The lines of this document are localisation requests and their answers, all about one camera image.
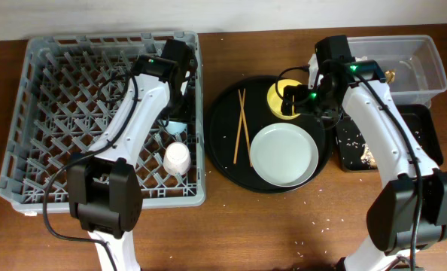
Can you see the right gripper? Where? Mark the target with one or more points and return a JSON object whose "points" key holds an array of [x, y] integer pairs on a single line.
{"points": [[302, 105]]}

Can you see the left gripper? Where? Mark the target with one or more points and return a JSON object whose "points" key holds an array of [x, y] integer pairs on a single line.
{"points": [[187, 111]]}

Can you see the blue plastic cup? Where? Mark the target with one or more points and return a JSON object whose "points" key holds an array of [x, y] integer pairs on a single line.
{"points": [[174, 128]]}

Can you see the yellow plastic bowl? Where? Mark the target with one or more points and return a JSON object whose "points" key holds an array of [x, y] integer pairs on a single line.
{"points": [[275, 102]]}

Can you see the wooden chopstick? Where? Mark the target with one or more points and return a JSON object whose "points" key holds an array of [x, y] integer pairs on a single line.
{"points": [[239, 128], [244, 122]]}

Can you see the food scraps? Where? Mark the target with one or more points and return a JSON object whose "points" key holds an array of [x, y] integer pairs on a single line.
{"points": [[368, 158]]}

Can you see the grey plate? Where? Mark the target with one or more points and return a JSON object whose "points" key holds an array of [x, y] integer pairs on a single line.
{"points": [[284, 155]]}

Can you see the pink plastic cup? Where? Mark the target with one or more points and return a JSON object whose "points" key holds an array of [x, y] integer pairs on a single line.
{"points": [[177, 159]]}

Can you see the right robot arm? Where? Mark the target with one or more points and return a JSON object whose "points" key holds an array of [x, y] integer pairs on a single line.
{"points": [[410, 214]]}

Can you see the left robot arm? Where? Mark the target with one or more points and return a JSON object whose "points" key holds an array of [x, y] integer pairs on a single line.
{"points": [[103, 189]]}

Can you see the black rectangular waste tray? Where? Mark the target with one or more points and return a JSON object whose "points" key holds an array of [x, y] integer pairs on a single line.
{"points": [[351, 144]]}

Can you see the grey dishwasher rack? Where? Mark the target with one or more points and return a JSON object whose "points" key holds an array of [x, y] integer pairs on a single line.
{"points": [[57, 112]]}

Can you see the round black tray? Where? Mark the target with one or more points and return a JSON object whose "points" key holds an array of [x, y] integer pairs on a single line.
{"points": [[221, 123]]}

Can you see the gold foil wrapper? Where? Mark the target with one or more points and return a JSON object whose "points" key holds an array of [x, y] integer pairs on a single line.
{"points": [[390, 76]]}

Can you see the clear plastic bin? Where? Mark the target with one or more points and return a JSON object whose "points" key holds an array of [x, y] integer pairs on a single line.
{"points": [[419, 74]]}

